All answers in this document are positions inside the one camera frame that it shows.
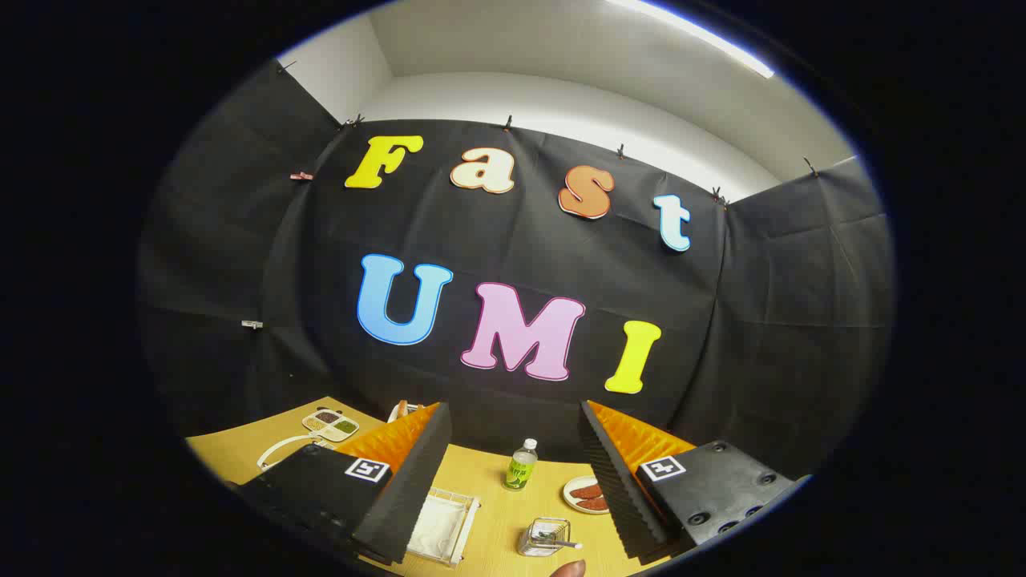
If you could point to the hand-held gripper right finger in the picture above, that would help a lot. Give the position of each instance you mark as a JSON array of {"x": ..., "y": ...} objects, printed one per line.
[{"x": 617, "y": 489}]

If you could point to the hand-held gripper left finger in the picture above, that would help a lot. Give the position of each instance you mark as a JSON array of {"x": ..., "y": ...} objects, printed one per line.
[{"x": 417, "y": 481}]

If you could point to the metal spoon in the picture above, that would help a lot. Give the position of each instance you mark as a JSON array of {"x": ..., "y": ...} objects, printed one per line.
[{"x": 565, "y": 544}]

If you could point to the red meat piece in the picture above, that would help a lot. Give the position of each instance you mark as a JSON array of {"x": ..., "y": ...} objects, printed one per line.
[
  {"x": 595, "y": 504},
  {"x": 587, "y": 490}
]

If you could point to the white round plate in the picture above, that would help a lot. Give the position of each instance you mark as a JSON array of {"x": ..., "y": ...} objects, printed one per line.
[{"x": 571, "y": 498}]

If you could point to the black backdrop cloth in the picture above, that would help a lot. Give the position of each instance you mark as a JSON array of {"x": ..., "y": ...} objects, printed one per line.
[{"x": 521, "y": 240}]

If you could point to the divided tray of grains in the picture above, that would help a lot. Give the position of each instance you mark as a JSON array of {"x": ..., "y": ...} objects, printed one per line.
[{"x": 329, "y": 425}]

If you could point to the white toaster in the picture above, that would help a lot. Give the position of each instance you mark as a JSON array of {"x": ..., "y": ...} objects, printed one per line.
[{"x": 393, "y": 414}]

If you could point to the green label drink bottle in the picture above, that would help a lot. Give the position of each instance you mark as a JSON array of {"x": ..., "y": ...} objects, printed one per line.
[{"x": 521, "y": 469}]

